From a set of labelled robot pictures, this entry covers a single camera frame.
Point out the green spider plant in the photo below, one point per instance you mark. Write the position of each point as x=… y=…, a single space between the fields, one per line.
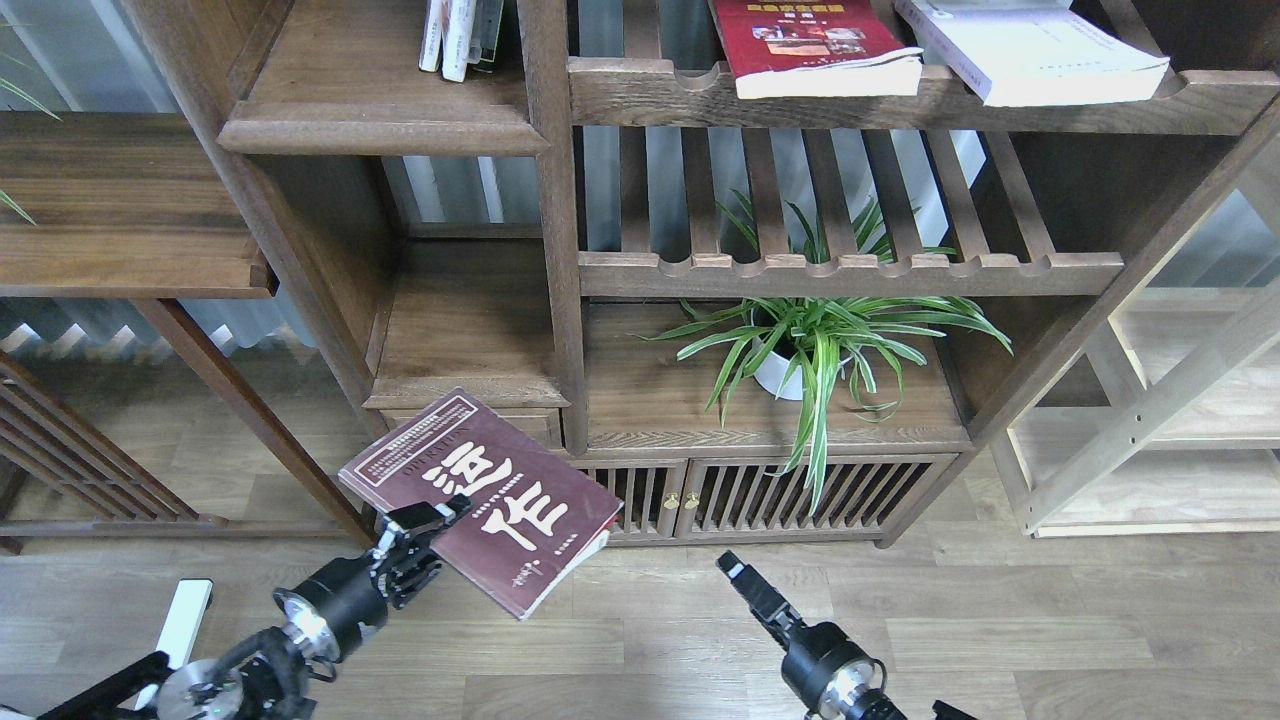
x=818 y=338

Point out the wooden slatted rack left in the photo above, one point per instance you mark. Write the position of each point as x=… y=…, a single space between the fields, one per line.
x=43 y=436

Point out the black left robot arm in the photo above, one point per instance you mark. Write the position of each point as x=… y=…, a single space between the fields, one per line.
x=263 y=677

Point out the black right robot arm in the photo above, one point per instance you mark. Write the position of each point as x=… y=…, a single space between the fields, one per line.
x=832 y=675

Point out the white bar on floor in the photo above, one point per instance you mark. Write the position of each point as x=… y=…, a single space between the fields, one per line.
x=191 y=599

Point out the transparent upright folder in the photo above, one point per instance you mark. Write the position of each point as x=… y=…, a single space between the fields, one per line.
x=488 y=20

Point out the slatted cabinet door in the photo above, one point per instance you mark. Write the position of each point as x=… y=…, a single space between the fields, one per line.
x=864 y=497
x=651 y=492

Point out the dark wooden bookshelf cabinet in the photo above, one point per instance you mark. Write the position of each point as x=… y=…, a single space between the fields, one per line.
x=514 y=234

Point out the dark wooden side table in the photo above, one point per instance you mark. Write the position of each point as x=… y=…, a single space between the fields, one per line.
x=128 y=206

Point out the small wooden drawer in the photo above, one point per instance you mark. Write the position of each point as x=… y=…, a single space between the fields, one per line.
x=540 y=423

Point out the white plant pot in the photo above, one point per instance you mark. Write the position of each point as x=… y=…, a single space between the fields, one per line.
x=772 y=376

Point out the left slatted cabinet door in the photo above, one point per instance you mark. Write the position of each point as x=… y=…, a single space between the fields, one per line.
x=651 y=492

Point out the dark red book white characters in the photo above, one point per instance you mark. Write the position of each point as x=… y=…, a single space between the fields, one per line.
x=533 y=517

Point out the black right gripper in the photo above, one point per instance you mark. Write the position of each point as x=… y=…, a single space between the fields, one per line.
x=828 y=672

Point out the light wooden shelf unit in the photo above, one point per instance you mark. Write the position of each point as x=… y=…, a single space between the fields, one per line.
x=1187 y=439

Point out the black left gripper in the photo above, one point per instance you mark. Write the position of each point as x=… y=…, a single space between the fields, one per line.
x=331 y=614

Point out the right slatted cabinet door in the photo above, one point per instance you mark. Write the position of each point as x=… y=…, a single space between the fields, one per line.
x=864 y=497

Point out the red book on top shelf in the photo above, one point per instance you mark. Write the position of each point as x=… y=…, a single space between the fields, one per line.
x=813 y=49

